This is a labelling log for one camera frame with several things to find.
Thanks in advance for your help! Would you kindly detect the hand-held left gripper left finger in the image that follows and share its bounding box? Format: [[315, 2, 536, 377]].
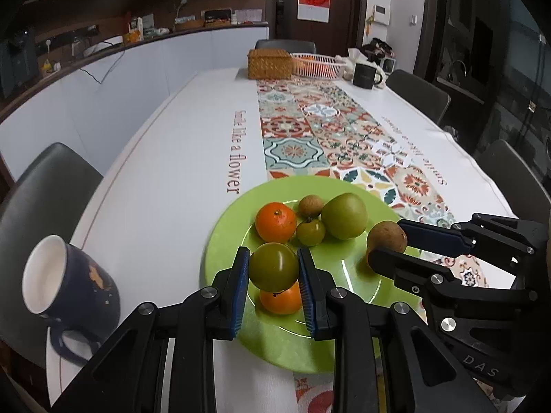
[[51, 246, 251, 413]]

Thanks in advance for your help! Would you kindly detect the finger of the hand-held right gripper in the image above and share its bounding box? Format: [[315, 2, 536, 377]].
[[398, 213, 548, 264], [368, 247, 539, 310]]

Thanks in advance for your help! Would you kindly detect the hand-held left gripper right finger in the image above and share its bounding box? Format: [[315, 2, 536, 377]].
[[297, 247, 498, 413]]

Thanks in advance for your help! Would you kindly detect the stemmed orange tangerine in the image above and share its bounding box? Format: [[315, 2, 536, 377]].
[[259, 281, 303, 315]]

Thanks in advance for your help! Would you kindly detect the large green tomato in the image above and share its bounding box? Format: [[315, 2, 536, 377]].
[[249, 242, 300, 292]]

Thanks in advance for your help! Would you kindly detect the green plate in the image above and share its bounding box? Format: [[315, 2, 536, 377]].
[[204, 176, 427, 374]]

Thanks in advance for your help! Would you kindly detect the small green tomato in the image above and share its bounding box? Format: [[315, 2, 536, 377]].
[[295, 219, 326, 247]]

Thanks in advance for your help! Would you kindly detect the green apple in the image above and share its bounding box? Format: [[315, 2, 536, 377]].
[[321, 193, 368, 241]]

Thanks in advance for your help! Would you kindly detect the large orange tangerine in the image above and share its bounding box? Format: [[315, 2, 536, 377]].
[[255, 202, 298, 244]]

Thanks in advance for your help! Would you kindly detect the brown kiwi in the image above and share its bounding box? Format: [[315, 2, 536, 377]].
[[299, 195, 325, 218]]

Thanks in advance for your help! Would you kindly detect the grey chair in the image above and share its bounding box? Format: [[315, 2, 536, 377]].
[[385, 69, 451, 125], [474, 139, 551, 224], [255, 40, 317, 54], [0, 142, 104, 267]]

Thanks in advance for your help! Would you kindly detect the navy blue mug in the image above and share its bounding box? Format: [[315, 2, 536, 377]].
[[21, 235, 121, 366]]

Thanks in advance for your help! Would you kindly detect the black mug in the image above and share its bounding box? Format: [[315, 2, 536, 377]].
[[353, 62, 383, 90]]

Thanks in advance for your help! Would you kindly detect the glass sliding door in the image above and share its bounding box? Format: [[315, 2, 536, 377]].
[[435, 0, 551, 173]]

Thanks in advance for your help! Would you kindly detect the white cloth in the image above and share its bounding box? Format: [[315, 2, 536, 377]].
[[346, 48, 399, 78]]

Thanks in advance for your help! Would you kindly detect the black bag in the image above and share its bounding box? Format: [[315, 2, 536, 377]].
[[362, 38, 394, 59]]

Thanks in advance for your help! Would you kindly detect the white plastic basket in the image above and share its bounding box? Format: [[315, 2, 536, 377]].
[[290, 53, 349, 79]]

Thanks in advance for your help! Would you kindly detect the pile of tangerines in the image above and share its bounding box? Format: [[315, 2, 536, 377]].
[[299, 55, 341, 74]]

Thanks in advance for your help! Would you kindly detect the wicker basket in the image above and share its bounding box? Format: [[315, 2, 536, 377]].
[[247, 49, 293, 80]]

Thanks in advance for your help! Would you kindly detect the white counter cabinet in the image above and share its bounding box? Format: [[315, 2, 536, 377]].
[[0, 26, 270, 173]]

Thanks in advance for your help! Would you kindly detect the dark wooden door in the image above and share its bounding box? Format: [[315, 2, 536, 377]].
[[267, 0, 358, 52]]

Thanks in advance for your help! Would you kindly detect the black box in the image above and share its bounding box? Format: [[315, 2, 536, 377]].
[[203, 9, 233, 27]]

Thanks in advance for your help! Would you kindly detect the black coffee machine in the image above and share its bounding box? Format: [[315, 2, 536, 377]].
[[0, 30, 39, 97]]

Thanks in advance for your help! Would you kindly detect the black power cable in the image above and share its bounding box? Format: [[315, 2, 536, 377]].
[[82, 52, 125, 84]]

